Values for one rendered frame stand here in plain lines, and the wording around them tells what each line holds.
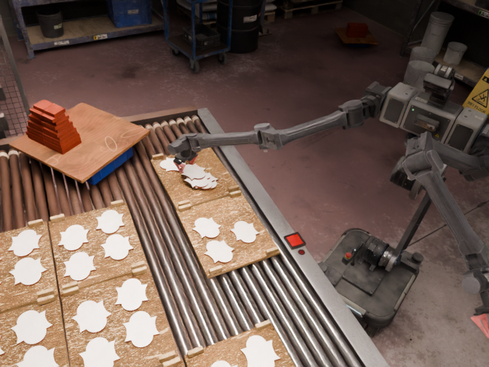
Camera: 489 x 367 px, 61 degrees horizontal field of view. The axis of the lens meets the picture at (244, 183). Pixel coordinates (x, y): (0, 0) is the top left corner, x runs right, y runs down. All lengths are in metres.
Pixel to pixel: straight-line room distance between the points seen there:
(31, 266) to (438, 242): 2.83
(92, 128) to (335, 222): 1.97
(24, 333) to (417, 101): 1.78
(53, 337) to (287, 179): 2.49
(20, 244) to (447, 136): 1.86
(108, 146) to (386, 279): 1.86
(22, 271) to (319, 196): 2.41
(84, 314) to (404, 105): 1.55
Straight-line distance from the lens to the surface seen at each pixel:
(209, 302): 1.74
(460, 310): 3.27
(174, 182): 2.19
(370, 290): 2.75
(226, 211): 2.04
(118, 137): 2.34
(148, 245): 1.93
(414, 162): 1.48
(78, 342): 1.70
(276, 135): 1.76
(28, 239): 2.04
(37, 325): 1.77
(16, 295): 1.89
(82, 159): 2.23
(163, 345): 1.64
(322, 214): 3.45
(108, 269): 1.86
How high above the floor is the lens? 2.40
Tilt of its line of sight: 42 degrees down
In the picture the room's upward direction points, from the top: 6 degrees clockwise
